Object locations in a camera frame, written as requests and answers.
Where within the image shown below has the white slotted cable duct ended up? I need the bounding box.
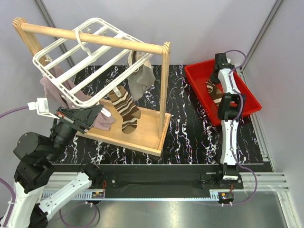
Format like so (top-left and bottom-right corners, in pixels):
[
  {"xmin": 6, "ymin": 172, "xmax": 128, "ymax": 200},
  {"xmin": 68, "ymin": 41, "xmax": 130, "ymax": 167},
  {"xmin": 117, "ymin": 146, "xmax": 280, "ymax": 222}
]
[{"xmin": 40, "ymin": 191, "xmax": 223, "ymax": 202}]

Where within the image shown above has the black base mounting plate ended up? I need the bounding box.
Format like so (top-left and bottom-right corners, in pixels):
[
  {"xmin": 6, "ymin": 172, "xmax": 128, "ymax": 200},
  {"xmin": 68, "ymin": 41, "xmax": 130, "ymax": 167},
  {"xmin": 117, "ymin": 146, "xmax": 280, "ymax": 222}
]
[{"xmin": 45, "ymin": 163, "xmax": 252, "ymax": 199}]

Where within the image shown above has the white plastic clip hanger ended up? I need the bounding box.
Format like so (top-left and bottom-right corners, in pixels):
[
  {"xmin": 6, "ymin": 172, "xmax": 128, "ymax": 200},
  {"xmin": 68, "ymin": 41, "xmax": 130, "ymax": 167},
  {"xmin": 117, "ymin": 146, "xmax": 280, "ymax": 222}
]
[{"xmin": 22, "ymin": 18, "xmax": 162, "ymax": 108}]

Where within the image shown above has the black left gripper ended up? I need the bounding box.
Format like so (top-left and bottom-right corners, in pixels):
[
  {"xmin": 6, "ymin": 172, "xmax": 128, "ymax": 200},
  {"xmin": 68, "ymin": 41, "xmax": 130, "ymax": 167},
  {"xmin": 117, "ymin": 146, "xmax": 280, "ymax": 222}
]
[{"xmin": 47, "ymin": 104, "xmax": 105, "ymax": 161}]

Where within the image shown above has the brown striped sock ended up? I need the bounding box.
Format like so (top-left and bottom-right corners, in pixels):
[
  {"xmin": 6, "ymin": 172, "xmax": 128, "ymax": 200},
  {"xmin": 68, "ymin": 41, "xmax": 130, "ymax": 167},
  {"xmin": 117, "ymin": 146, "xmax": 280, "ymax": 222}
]
[
  {"xmin": 206, "ymin": 81, "xmax": 223, "ymax": 107},
  {"xmin": 109, "ymin": 86, "xmax": 141, "ymax": 134}
]

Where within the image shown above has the grey cream sock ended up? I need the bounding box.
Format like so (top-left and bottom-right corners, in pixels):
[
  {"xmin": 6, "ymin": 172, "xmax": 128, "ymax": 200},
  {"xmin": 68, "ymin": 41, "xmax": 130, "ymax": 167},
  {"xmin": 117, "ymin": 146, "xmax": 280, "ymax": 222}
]
[{"xmin": 127, "ymin": 60, "xmax": 155, "ymax": 101}]

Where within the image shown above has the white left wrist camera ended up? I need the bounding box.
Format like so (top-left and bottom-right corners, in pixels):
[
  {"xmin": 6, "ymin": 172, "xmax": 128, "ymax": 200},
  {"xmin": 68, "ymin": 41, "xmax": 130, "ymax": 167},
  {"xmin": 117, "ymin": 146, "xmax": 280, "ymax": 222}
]
[{"xmin": 27, "ymin": 97, "xmax": 59, "ymax": 119}]

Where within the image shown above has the mauve hanging cloth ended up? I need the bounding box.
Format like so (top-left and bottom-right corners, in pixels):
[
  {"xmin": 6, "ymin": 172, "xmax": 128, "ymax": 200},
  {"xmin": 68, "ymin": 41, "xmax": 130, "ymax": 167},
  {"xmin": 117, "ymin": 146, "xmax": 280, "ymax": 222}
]
[{"xmin": 39, "ymin": 66, "xmax": 117, "ymax": 131}]

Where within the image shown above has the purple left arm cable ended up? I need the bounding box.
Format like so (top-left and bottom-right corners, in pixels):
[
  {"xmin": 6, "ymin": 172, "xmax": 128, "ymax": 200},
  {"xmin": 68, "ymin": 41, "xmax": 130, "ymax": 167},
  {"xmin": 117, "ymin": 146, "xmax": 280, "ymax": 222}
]
[{"xmin": 0, "ymin": 106, "xmax": 29, "ymax": 119}]

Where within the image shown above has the wooden clothes rack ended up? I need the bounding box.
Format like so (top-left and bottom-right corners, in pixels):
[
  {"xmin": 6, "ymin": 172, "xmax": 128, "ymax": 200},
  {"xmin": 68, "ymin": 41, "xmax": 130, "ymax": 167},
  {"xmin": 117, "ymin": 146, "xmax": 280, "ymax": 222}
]
[{"xmin": 12, "ymin": 18, "xmax": 171, "ymax": 156}]

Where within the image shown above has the red plastic bin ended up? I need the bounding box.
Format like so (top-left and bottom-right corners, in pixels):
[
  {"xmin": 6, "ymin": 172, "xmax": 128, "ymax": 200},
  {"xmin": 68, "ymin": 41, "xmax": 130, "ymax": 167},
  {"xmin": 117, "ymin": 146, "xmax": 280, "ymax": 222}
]
[{"xmin": 185, "ymin": 59, "xmax": 262, "ymax": 126}]

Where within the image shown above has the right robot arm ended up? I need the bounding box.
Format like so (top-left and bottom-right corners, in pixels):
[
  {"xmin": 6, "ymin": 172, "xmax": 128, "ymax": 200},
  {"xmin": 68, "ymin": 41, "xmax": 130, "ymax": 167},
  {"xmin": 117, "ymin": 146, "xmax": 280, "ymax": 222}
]
[{"xmin": 210, "ymin": 53, "xmax": 246, "ymax": 189}]

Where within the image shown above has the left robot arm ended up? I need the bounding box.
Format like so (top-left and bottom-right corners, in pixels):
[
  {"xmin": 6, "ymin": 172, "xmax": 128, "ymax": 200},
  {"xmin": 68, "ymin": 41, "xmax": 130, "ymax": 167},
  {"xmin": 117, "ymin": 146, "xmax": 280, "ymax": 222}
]
[{"xmin": 0, "ymin": 104, "xmax": 105, "ymax": 228}]

